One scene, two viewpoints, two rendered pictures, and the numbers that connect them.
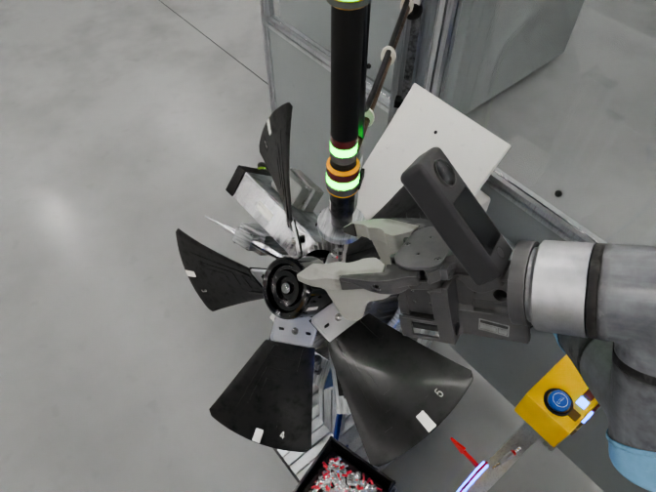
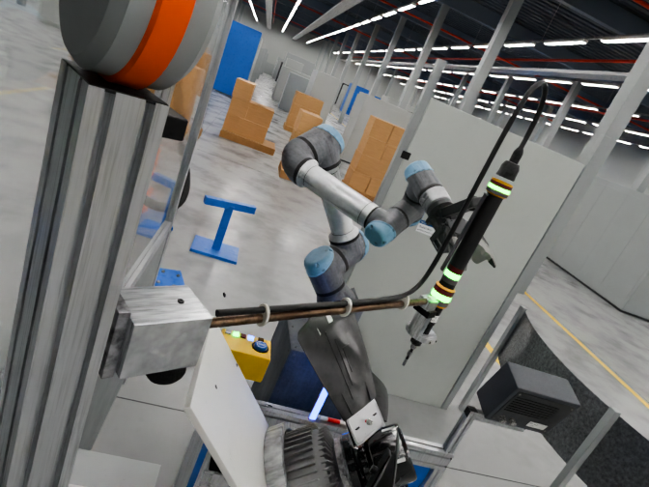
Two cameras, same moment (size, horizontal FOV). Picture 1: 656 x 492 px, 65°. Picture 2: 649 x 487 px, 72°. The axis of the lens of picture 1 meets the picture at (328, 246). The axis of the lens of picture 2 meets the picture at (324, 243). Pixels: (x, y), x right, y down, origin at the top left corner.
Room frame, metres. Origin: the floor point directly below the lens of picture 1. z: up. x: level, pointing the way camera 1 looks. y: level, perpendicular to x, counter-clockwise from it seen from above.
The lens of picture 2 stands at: (1.42, 0.13, 1.86)
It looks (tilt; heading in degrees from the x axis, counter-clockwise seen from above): 19 degrees down; 206
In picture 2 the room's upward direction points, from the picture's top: 23 degrees clockwise
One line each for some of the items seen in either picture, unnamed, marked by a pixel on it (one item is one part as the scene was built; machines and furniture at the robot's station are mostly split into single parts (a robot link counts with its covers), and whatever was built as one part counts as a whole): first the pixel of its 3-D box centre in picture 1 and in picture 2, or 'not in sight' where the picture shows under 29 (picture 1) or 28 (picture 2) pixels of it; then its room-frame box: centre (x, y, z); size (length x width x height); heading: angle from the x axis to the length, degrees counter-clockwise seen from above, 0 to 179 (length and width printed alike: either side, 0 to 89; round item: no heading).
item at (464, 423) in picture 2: not in sight; (460, 429); (-0.13, 0.16, 0.96); 0.03 x 0.03 x 0.20; 39
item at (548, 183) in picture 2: not in sight; (442, 262); (-1.51, -0.43, 1.10); 1.21 x 0.05 x 2.20; 129
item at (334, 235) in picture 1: (343, 198); (427, 316); (0.50, -0.02, 1.50); 0.09 x 0.07 x 0.10; 164
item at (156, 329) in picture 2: not in sight; (151, 329); (1.09, -0.19, 1.54); 0.10 x 0.07 x 0.08; 164
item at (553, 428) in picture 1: (562, 397); (240, 357); (0.40, -0.48, 1.02); 0.16 x 0.10 x 0.11; 129
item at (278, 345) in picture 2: not in sight; (280, 429); (-0.04, -0.42, 0.50); 0.30 x 0.30 x 1.00; 42
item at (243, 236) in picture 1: (246, 238); not in sight; (0.76, 0.19, 1.08); 0.07 x 0.04 x 0.06; 50
